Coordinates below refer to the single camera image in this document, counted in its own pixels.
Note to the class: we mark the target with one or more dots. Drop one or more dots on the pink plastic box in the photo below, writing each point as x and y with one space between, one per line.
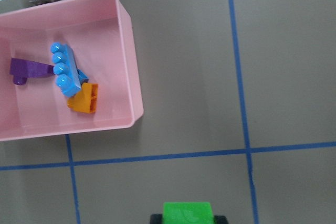
101 36

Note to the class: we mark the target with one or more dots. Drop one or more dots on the orange block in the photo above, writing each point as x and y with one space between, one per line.
85 101

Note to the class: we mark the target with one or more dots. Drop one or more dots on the green block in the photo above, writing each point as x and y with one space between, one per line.
187 212

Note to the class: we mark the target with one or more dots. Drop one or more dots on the purple block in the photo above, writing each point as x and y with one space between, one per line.
22 70

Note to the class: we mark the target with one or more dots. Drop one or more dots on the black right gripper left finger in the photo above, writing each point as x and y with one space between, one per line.
156 219

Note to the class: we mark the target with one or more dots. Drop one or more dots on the long blue four-stud block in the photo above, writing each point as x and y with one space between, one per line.
65 69

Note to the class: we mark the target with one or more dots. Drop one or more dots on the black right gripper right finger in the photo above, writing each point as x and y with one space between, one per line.
219 219

